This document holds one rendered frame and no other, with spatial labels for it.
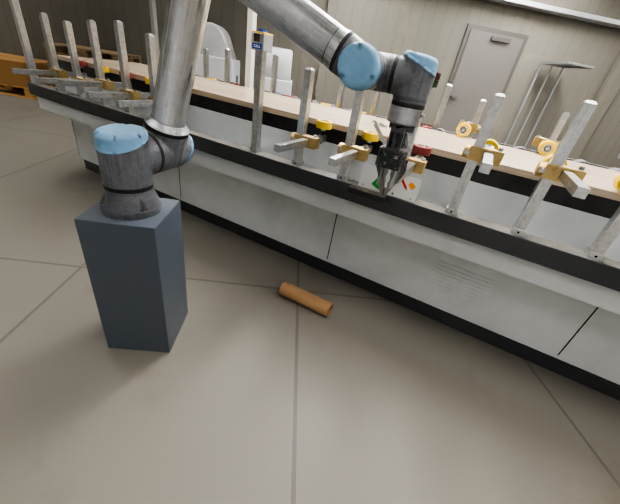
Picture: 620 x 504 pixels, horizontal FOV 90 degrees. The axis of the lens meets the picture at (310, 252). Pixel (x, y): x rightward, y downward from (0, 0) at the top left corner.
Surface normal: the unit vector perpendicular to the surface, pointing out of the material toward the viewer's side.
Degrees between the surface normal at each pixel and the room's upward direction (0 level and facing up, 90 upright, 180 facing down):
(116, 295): 90
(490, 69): 90
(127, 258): 90
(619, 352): 90
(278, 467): 0
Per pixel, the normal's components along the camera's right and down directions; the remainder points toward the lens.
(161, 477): 0.15, -0.84
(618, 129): 0.02, 0.52
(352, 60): -0.25, 0.50
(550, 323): -0.48, 0.39
